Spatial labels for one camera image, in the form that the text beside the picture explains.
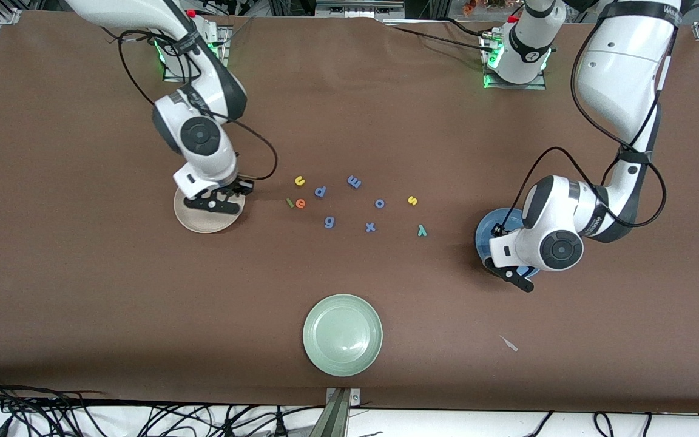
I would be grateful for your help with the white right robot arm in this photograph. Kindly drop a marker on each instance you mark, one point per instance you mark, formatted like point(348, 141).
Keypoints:
point(198, 136)

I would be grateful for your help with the blue foam letter g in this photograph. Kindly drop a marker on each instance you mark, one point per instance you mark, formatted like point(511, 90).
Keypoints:
point(329, 223)

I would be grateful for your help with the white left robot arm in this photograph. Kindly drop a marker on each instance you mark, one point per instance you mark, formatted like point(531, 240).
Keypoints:
point(616, 67)

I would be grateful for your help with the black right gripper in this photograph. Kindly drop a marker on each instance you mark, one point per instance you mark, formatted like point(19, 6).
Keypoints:
point(241, 187)

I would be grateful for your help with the orange dried plant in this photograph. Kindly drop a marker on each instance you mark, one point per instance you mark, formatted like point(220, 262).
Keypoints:
point(469, 7)

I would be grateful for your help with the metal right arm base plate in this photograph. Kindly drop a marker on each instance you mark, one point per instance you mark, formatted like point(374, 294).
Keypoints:
point(226, 36)

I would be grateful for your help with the beige round plate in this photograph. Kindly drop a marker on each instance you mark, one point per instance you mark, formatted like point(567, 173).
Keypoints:
point(204, 223)

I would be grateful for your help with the green round plate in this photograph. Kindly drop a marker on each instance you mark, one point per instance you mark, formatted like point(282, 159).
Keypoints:
point(342, 335)

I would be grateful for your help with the blue foam letter p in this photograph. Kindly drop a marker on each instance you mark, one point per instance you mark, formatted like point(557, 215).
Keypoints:
point(320, 195)

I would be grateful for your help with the small white paper scrap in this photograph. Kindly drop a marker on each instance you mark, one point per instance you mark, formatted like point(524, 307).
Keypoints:
point(510, 345)

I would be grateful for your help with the blue round plate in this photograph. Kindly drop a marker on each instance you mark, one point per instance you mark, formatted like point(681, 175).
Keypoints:
point(484, 243)

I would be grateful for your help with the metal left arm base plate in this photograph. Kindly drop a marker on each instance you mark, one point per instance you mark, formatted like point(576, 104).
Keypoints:
point(537, 86)

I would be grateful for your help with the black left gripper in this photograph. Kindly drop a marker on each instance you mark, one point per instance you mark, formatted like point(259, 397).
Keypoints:
point(495, 232)

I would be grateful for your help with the grey power strip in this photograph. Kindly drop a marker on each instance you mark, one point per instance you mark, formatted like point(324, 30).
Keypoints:
point(358, 7)

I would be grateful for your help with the aluminium camera mount post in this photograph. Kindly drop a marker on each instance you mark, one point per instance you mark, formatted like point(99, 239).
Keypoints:
point(338, 419)

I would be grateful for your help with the blue foam letter m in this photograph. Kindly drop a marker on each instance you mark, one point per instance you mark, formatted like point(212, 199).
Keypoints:
point(354, 182)

